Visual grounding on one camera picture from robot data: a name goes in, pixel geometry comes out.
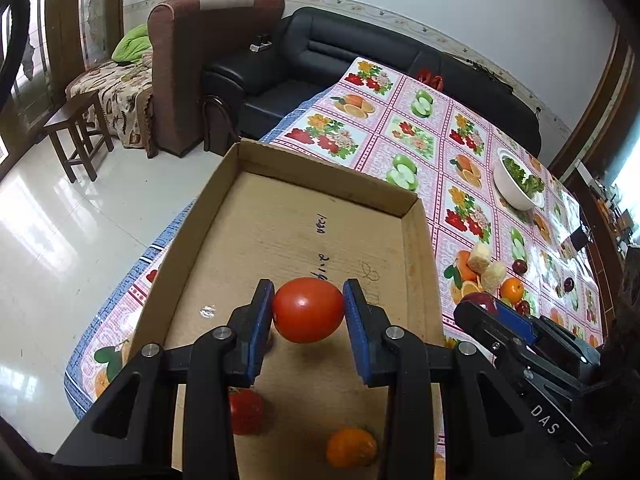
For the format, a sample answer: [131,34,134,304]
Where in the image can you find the cream cake cube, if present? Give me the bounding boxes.
[466,240,491,275]
[480,261,506,294]

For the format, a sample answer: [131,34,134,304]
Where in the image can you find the red tomato with stem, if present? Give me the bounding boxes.
[229,388,265,436]

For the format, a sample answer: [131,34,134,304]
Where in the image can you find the cardboard tray box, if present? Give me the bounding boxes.
[131,141,444,479]

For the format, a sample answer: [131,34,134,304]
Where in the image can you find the dark red jujube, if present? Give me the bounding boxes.
[515,299,530,316]
[512,259,528,275]

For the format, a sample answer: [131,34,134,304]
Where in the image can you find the brown armchair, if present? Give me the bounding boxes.
[146,0,285,157]

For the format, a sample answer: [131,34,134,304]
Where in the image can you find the wooden stool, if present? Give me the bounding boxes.
[43,90,114,183]

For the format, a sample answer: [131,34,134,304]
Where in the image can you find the cream cake cube front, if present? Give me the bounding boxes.
[480,261,506,294]

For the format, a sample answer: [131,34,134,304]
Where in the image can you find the green cushion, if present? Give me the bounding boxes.
[112,24,152,64]

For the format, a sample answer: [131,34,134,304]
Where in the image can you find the wooden glass door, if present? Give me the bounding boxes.
[1,0,124,174]

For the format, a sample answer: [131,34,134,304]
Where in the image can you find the black leather sofa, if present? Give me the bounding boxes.
[202,5,544,158]

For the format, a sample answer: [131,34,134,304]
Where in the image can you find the black cup on table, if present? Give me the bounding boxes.
[570,226,590,252]

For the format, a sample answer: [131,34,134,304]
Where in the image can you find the white bowl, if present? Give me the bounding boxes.
[494,148,544,211]

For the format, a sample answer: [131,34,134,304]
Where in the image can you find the fruit print pink tablecloth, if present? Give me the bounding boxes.
[63,55,606,480]

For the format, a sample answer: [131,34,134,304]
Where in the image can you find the dark red plum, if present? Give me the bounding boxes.
[462,292,498,316]

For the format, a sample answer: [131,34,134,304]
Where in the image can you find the red cherry tomato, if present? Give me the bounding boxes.
[272,278,344,344]

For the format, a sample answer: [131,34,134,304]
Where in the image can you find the wooden sideboard with clutter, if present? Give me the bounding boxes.
[551,30,639,335]

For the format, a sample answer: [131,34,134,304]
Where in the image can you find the cream cake cube back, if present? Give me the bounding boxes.
[466,240,491,275]

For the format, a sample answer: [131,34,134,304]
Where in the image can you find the red item on sofa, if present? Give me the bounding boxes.
[416,68,444,91]

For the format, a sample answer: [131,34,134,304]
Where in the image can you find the green lettuce leaves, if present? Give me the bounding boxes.
[502,156,544,198]

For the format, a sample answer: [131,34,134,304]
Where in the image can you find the floral patterned seat cover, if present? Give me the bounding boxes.
[65,51,153,152]

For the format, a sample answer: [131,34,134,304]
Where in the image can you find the orange mandarin with leaf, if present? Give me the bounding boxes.
[326,427,378,469]

